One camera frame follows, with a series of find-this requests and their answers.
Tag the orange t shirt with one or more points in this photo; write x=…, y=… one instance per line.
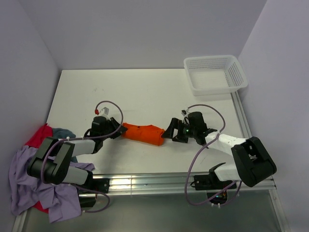
x=149, y=134

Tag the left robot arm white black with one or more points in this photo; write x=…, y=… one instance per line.
x=52, y=161

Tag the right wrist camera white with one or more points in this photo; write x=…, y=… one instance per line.
x=185, y=114

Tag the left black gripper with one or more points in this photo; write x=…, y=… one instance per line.
x=113, y=123

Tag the lavender t shirt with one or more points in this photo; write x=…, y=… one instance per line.
x=61, y=200

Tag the red t shirt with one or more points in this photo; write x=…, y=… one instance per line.
x=38, y=137

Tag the aluminium front rail frame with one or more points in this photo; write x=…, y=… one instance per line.
x=156, y=203

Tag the teal blue t shirt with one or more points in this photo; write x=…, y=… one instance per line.
x=60, y=133

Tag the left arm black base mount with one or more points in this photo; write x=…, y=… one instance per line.
x=98, y=186

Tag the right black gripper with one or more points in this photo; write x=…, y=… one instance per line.
x=177, y=123

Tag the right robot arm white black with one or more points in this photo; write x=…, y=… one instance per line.
x=264, y=164

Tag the white perforated plastic basket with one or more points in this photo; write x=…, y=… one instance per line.
x=210, y=75

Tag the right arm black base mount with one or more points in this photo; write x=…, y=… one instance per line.
x=211, y=182

